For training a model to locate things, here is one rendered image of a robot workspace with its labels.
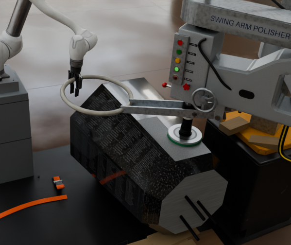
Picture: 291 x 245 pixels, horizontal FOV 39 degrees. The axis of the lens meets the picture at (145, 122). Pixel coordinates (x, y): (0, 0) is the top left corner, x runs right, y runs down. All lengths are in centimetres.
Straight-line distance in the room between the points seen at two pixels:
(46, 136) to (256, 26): 254
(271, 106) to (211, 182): 62
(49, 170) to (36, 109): 105
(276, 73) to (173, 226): 113
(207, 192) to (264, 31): 104
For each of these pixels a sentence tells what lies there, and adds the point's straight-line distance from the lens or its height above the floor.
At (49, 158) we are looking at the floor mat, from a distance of 378.
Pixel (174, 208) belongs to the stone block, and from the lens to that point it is 253.
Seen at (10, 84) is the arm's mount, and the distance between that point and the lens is 316.
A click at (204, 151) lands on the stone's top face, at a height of 87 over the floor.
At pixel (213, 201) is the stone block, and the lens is 270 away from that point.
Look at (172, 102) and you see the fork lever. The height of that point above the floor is 105.
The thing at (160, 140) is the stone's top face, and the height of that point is 87.
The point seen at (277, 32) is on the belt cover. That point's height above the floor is 169.
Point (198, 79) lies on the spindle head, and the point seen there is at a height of 133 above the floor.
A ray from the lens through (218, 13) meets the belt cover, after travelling 214.
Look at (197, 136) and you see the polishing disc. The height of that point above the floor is 90.
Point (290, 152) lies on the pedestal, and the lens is 297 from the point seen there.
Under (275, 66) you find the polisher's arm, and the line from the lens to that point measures 216.
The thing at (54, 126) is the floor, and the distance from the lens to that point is 422.
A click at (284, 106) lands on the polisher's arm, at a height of 129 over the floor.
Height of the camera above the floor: 232
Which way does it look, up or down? 32 degrees down
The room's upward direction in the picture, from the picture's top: 6 degrees clockwise
